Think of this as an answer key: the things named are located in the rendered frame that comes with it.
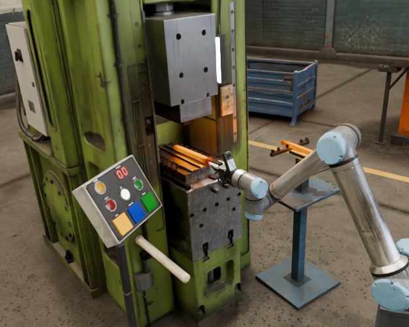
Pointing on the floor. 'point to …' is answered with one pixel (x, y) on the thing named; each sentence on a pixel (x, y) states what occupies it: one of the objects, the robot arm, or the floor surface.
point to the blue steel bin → (282, 87)
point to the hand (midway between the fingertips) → (211, 161)
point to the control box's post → (126, 283)
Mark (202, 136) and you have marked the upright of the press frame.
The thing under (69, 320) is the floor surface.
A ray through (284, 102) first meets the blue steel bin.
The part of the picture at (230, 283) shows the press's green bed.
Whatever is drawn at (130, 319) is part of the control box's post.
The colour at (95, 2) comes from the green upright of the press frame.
